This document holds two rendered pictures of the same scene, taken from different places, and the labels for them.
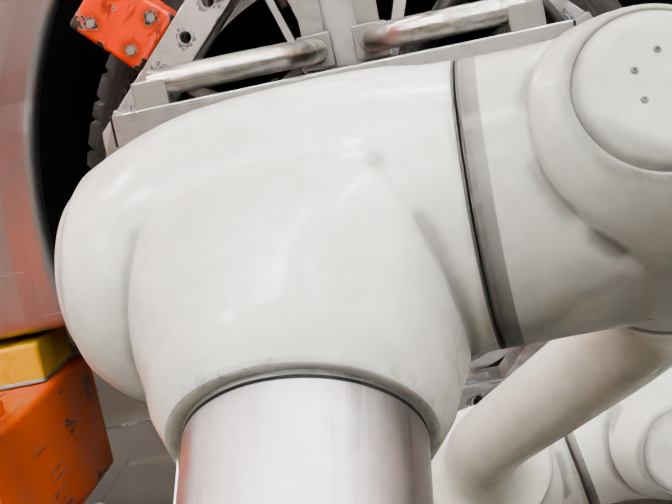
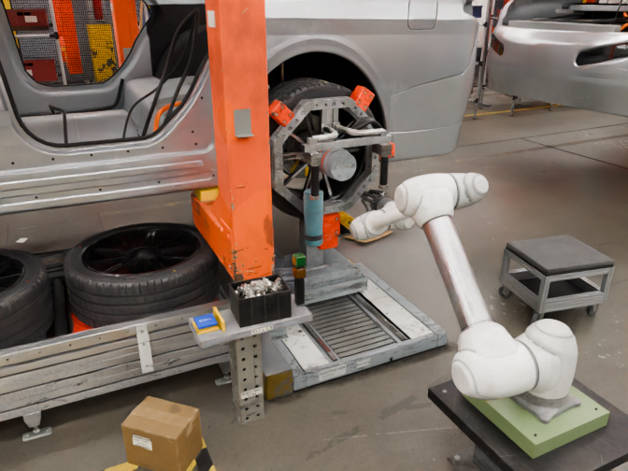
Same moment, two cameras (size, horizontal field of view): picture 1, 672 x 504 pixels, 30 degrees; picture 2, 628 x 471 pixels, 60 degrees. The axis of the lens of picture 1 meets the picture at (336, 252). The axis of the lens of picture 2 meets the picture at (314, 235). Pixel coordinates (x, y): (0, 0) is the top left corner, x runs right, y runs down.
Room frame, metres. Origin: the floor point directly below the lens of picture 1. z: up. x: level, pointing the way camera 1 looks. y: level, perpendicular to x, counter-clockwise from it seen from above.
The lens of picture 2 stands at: (-0.77, 1.24, 1.53)
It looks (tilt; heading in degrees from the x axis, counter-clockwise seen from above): 24 degrees down; 330
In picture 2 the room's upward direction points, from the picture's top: straight up
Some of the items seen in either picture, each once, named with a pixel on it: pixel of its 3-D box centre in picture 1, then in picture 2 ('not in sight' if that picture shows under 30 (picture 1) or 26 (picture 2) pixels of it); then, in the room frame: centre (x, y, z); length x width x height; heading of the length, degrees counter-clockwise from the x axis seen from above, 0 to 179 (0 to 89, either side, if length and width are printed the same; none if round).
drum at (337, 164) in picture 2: not in sight; (333, 161); (1.27, -0.05, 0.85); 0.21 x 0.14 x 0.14; 175
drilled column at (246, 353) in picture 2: not in sight; (246, 370); (0.85, 0.60, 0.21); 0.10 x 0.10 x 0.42; 85
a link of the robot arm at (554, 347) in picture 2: not in sight; (546, 355); (0.08, -0.08, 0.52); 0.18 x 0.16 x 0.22; 79
